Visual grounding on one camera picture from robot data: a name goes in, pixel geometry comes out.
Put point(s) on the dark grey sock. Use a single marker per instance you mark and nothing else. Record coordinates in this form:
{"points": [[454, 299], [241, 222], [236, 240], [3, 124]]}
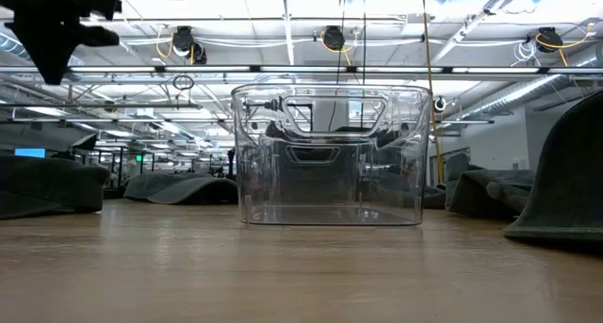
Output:
{"points": [[47, 186], [146, 184]]}

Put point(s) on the clear plastic bin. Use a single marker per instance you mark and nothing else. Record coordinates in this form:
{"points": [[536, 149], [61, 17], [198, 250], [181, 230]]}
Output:
{"points": [[330, 205]]}

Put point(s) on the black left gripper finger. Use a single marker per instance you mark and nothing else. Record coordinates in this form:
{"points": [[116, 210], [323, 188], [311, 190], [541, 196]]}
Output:
{"points": [[47, 54]]}

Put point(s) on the silver ventilation duct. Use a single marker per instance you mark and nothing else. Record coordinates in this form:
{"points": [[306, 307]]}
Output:
{"points": [[518, 94]]}

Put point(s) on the blue-screen monitor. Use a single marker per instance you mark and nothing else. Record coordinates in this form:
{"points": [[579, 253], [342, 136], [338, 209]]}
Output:
{"points": [[29, 152]]}

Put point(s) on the long ceiling light strip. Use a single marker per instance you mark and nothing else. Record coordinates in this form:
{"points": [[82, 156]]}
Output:
{"points": [[301, 69]]}

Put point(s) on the blue-grey baseball cap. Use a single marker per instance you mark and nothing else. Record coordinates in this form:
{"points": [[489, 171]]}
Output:
{"points": [[499, 196]]}

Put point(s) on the black baseball cap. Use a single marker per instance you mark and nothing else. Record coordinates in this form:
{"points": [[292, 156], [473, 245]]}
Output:
{"points": [[198, 193]]}

